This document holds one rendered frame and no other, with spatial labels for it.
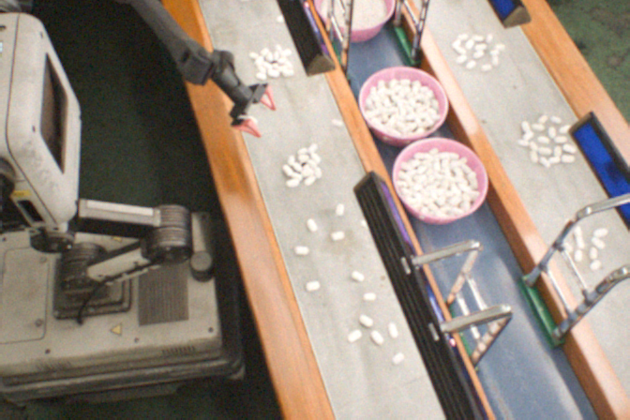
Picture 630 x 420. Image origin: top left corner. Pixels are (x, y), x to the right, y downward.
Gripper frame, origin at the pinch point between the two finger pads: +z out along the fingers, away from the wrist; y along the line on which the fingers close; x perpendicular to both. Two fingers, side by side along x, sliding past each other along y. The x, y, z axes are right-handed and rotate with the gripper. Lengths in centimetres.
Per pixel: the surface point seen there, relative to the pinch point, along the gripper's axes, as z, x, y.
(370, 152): 28.7, 11.9, -11.2
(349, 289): 36.4, 17.2, 29.6
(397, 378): 49, 32, 47
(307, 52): -8.9, 16.3, -12.7
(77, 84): -3, -147, -44
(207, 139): -0.1, -23.0, 2.9
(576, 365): 77, 61, 25
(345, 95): 19.7, 1.0, -27.7
